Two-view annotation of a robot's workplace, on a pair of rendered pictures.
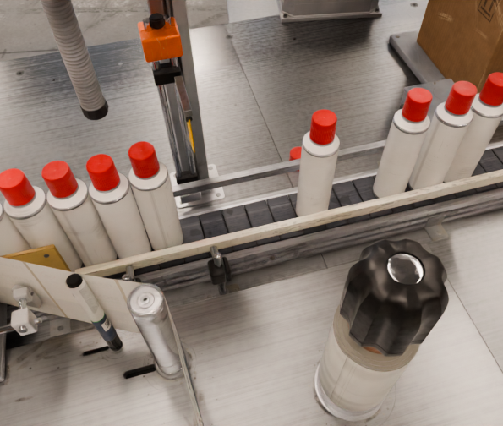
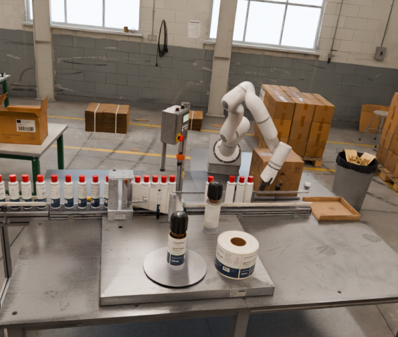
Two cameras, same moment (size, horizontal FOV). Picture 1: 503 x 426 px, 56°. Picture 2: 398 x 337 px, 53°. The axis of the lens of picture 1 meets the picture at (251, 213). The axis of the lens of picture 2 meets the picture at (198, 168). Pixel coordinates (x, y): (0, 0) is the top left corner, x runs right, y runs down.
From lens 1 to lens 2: 1.89 m
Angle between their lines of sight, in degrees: 30
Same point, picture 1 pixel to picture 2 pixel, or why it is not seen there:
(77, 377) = (148, 221)
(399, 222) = (230, 212)
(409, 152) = (231, 190)
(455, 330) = (236, 226)
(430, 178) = (237, 200)
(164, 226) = not seen: hidden behind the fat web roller
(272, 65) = (203, 181)
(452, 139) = (240, 188)
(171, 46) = (182, 157)
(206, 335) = not seen: hidden behind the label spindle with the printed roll
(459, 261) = (244, 222)
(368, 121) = not seen: hidden behind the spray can
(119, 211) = (164, 188)
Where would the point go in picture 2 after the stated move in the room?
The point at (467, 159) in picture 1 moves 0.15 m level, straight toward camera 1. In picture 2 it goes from (246, 196) to (234, 204)
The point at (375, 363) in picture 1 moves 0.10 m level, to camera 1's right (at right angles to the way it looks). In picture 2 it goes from (212, 204) to (230, 206)
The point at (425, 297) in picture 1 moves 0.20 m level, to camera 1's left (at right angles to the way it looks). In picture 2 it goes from (218, 185) to (180, 181)
